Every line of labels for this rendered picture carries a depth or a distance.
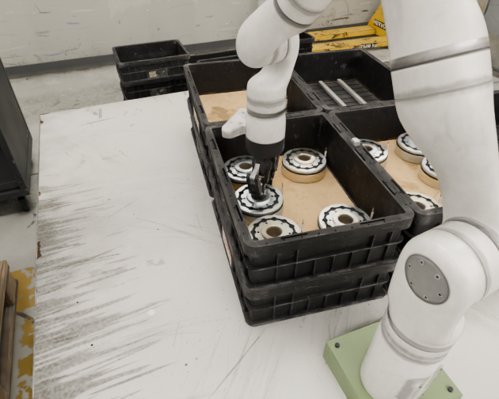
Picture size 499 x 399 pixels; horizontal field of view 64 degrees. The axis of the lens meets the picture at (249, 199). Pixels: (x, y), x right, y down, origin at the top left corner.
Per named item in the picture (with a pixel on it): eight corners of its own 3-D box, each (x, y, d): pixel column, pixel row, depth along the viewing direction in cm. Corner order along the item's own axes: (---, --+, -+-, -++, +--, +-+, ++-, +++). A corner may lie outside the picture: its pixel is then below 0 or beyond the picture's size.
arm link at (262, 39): (223, 42, 65) (260, -19, 53) (264, 32, 69) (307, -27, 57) (243, 80, 65) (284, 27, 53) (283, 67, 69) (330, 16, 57)
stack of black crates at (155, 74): (185, 105, 273) (177, 38, 245) (197, 125, 252) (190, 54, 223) (126, 115, 262) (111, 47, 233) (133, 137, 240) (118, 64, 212)
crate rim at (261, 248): (415, 227, 68) (419, 216, 66) (245, 260, 62) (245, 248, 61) (324, 119, 98) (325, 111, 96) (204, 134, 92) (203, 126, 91)
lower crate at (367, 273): (388, 300, 81) (403, 260, 73) (246, 333, 75) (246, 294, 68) (315, 186, 111) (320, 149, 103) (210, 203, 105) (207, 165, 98)
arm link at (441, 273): (476, 285, 37) (420, 370, 49) (536, 250, 41) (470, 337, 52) (404, 223, 43) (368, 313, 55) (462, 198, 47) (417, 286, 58)
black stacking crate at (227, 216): (400, 264, 74) (417, 218, 67) (247, 296, 68) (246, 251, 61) (319, 153, 104) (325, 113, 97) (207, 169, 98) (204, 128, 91)
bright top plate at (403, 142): (448, 151, 96) (449, 150, 95) (411, 157, 94) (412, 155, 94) (424, 131, 103) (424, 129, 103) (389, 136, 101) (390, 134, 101)
